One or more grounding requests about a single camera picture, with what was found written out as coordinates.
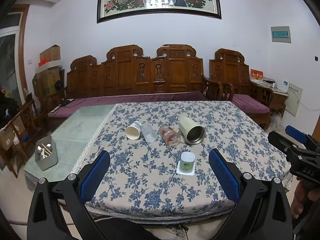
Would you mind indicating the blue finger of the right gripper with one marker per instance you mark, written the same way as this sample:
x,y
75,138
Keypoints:
x,y
295,134

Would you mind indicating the grey chopstick holder box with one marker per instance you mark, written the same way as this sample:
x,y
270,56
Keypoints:
x,y
46,153

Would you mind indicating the cardboard boxes stack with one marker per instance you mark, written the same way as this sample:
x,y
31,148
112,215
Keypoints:
x,y
48,81

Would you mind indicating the purple armchair cushion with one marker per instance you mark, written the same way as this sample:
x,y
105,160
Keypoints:
x,y
249,105

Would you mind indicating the carved wooden sofa bench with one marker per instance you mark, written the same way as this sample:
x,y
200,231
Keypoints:
x,y
127,71

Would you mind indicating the red sign card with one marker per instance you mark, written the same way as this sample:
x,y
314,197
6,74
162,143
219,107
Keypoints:
x,y
257,75

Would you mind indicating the glass cup with red print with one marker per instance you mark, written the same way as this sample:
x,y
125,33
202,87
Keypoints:
x,y
169,135

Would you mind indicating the clear frosted plastic cup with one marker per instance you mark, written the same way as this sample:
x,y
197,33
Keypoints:
x,y
149,133

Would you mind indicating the wall breaker panel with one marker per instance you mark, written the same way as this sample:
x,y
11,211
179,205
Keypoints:
x,y
281,34

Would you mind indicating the wooden side table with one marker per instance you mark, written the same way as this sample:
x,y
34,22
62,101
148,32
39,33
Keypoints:
x,y
274,100

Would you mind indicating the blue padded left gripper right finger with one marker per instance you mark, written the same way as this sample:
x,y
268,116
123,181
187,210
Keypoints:
x,y
223,172

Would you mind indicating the blue floral tablecloth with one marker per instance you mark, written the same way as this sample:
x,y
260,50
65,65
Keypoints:
x,y
159,158

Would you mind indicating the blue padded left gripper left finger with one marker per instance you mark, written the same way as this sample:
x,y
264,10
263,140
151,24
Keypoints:
x,y
91,176

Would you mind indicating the carved wooden armchair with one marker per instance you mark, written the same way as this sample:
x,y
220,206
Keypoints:
x,y
229,75

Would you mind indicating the white wall electrical box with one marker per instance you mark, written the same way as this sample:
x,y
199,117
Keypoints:
x,y
293,101

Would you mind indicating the cream steel tumbler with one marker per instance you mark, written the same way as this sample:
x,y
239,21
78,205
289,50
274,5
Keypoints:
x,y
193,132

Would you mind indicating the white striped paper cup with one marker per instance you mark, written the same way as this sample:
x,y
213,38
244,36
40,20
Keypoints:
x,y
133,131

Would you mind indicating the green lime yogurt cup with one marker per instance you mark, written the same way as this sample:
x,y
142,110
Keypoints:
x,y
186,164

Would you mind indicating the person's right hand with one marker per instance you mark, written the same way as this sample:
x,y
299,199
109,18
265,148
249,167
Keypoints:
x,y
302,193

